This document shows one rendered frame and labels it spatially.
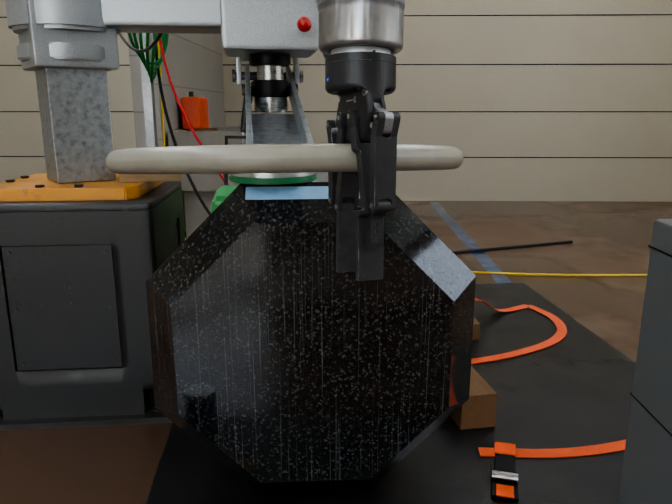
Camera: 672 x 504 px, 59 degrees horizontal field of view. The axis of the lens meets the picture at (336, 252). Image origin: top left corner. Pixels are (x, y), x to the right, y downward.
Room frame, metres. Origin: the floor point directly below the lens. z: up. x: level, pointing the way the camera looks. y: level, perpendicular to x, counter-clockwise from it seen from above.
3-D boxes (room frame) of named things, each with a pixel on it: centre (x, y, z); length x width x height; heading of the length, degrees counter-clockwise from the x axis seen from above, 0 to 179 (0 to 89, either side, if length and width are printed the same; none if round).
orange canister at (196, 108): (5.12, 1.17, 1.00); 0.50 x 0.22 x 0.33; 179
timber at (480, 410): (1.89, -0.43, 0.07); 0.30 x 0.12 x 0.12; 10
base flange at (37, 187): (2.10, 0.90, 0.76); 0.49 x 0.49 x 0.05; 5
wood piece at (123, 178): (2.07, 0.64, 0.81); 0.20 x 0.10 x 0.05; 103
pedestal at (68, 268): (2.10, 0.90, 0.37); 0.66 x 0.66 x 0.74; 5
